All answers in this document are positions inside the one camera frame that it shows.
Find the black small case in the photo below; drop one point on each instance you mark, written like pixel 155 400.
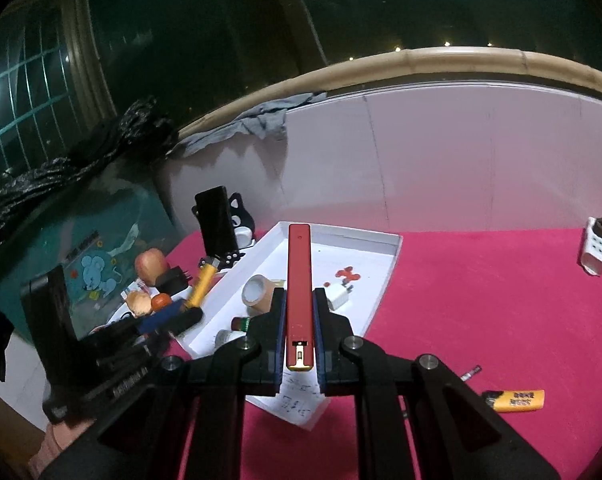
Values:
pixel 172 282

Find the small orange fruit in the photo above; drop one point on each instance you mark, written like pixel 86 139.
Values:
pixel 160 301

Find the yellow lighter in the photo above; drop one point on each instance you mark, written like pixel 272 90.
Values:
pixel 514 401

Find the white power strip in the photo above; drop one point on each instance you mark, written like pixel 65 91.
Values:
pixel 590 257

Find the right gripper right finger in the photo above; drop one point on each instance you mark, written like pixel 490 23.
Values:
pixel 416 419

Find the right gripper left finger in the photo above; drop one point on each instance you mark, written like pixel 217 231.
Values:
pixel 250 365

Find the left hand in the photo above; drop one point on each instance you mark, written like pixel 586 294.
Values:
pixel 57 438

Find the red apple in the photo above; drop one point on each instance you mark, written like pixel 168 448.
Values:
pixel 151 264

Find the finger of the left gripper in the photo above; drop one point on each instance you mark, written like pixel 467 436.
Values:
pixel 172 320

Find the grey cloth on ledge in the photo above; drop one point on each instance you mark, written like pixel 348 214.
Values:
pixel 265 120

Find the brown tape roll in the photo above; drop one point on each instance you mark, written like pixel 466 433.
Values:
pixel 257 294

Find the white shallow tray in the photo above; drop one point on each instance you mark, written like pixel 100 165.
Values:
pixel 372 255

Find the white charger plug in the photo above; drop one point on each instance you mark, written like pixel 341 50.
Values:
pixel 337 295

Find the blue mouse poster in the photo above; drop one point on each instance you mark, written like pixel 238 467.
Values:
pixel 95 271

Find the pink table cloth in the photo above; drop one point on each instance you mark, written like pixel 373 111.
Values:
pixel 517 307

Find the red box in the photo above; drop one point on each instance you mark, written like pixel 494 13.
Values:
pixel 299 302

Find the black plastic bag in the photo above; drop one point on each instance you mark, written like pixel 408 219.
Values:
pixel 142 136

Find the metal tweezers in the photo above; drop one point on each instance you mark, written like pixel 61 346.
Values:
pixel 475 370

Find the black cat phone stand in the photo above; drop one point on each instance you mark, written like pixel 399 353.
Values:
pixel 244 231

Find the black phone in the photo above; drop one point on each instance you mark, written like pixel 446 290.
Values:
pixel 211 209

